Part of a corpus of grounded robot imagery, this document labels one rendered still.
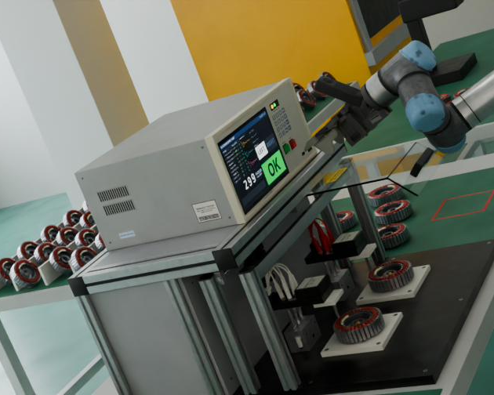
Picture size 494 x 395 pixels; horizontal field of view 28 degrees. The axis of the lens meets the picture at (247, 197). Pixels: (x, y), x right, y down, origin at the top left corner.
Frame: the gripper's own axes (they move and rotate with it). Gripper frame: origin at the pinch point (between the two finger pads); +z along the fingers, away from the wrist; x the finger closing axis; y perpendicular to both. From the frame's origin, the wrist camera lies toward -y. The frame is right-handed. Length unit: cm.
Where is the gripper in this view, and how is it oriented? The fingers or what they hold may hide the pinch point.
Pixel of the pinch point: (311, 140)
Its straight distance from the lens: 230.4
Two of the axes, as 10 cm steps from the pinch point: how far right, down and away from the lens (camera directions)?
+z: -6.1, 5.5, 5.6
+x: 4.1, -3.9, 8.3
